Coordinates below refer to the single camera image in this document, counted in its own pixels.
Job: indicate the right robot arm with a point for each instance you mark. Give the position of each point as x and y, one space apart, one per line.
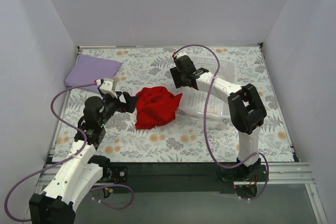
246 109

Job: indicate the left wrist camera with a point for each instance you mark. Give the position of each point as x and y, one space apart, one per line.
107 87

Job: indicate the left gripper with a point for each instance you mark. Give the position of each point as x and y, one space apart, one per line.
121 100

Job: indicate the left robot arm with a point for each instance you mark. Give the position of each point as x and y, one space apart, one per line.
83 167

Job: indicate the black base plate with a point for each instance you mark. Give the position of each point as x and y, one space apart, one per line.
184 177

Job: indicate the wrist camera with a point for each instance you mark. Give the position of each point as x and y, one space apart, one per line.
176 55
107 87

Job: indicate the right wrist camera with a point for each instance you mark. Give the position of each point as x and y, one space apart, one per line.
176 55

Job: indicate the white plastic basket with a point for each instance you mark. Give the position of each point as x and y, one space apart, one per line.
193 101

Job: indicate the folded lavender t-shirt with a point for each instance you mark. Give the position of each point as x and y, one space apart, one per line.
89 68

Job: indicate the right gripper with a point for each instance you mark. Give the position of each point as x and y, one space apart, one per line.
179 76

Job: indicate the aluminium frame rail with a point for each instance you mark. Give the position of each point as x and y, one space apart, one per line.
288 195

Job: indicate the red t-shirt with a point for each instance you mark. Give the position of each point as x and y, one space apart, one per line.
156 106

